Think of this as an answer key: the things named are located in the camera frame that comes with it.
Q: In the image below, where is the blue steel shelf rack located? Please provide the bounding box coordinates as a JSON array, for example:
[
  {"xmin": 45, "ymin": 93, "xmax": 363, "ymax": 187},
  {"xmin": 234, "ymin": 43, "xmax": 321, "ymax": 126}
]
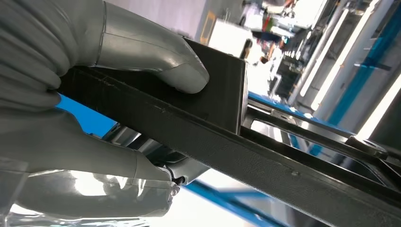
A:
[{"xmin": 55, "ymin": 9, "xmax": 401, "ymax": 227}]

